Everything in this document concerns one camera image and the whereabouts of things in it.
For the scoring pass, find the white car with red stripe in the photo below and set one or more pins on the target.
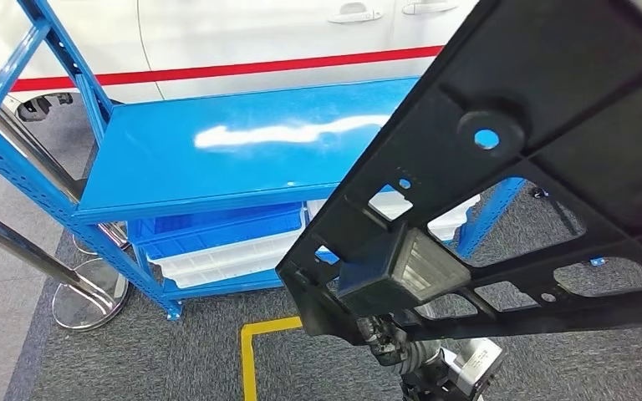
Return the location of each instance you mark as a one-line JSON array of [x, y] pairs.
[[216, 33]]

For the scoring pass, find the black plastic plate frame part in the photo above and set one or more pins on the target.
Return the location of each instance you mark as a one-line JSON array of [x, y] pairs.
[[576, 66]]

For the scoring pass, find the blue metal shelf rack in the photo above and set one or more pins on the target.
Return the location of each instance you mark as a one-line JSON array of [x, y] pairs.
[[188, 166]]

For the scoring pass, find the chrome stanchion post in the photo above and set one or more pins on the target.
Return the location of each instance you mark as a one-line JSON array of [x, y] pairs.
[[33, 149], [91, 301]]

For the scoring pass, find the blue plastic crate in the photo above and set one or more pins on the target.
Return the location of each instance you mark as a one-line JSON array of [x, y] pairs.
[[216, 227]]

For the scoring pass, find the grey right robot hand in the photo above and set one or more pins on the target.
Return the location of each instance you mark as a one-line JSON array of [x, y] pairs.
[[382, 343]]

